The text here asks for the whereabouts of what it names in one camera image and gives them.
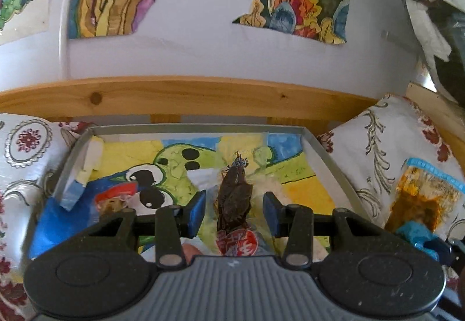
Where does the blue edged brown snack packet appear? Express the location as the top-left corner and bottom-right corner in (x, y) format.
(384, 157), (464, 236)

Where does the dark brown meat snack packet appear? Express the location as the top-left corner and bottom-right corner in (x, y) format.
(214, 152), (259, 256)

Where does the meatball snack packet red top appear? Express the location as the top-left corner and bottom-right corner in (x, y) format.
(94, 182), (138, 216)

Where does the grey tray with cartoon drawing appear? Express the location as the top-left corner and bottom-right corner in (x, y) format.
(28, 125), (362, 259)

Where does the floral silver bed cover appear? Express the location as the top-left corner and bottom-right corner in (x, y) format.
(1, 94), (464, 320)

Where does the clear bag of clothes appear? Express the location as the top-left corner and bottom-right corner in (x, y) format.
(403, 0), (464, 106)

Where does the white wall pipe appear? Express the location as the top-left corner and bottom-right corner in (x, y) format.
(58, 0), (71, 81)

